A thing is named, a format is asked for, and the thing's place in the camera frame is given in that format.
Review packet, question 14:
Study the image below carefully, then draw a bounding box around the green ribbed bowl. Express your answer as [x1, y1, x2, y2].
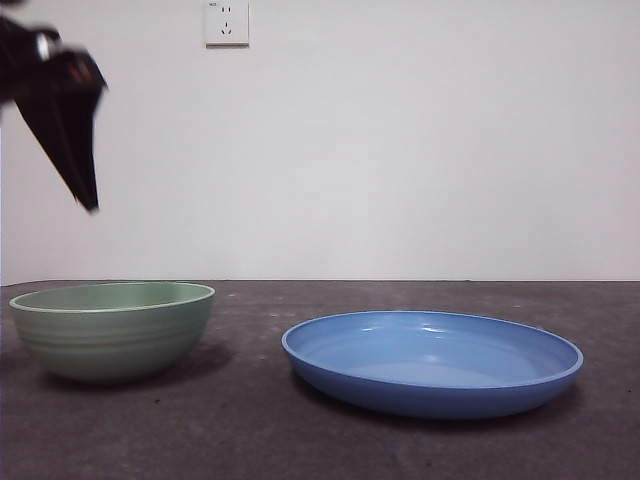
[8, 281, 217, 385]

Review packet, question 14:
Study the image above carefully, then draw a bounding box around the blue round plate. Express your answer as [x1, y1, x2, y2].
[280, 309, 585, 420]

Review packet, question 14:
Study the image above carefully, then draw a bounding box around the white wall socket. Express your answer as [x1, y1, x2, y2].
[204, 0, 251, 50]

